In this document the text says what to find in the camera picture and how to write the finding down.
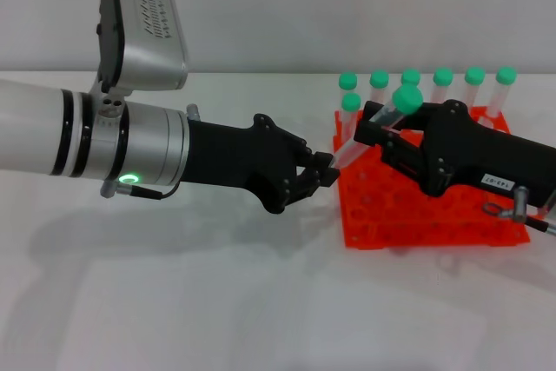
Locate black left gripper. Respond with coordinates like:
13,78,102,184
182,113,341,215

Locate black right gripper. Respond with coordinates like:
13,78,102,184
354,100,556,209

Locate orange test tube rack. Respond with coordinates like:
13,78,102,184
332,105,533,251

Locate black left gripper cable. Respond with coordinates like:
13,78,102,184
100,177,182,202

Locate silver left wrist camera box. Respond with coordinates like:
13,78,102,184
89,0,189,105

